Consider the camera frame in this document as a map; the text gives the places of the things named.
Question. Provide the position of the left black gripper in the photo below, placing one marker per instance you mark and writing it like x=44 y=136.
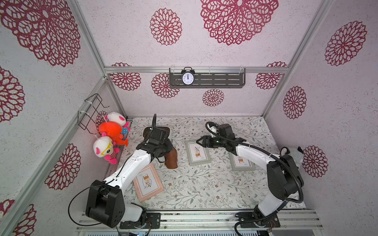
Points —
x=167 y=141

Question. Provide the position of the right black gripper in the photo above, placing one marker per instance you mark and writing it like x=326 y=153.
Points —
x=208 y=141

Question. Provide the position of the brown cloth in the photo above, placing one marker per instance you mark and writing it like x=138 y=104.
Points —
x=171 y=159

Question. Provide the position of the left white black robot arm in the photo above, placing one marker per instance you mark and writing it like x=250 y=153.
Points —
x=105 y=202

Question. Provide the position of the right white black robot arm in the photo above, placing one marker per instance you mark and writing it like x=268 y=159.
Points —
x=284 y=180

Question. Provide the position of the cream box with green lid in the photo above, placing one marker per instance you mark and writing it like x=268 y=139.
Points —
x=156 y=135

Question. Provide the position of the red plush toy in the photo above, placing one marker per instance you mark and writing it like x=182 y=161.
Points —
x=113 y=130

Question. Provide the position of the white pink plush top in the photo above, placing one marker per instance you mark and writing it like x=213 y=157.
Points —
x=117 y=118

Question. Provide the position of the white plush with yellow glasses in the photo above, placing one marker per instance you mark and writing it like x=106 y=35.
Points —
x=103 y=147

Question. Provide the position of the black alarm clock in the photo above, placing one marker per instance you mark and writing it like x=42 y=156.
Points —
x=188 y=76

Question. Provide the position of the grey husky plush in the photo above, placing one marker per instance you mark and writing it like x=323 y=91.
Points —
x=295 y=153

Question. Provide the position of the pink picture frame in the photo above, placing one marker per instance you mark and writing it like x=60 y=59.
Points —
x=147 y=183

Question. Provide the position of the grey wall shelf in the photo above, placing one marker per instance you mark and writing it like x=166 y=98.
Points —
x=209 y=80

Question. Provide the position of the black wire basket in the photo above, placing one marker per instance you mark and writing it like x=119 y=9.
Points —
x=86 y=117

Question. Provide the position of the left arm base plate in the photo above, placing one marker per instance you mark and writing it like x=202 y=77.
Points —
x=149 y=220

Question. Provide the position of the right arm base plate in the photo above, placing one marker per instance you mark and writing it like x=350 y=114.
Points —
x=252 y=219

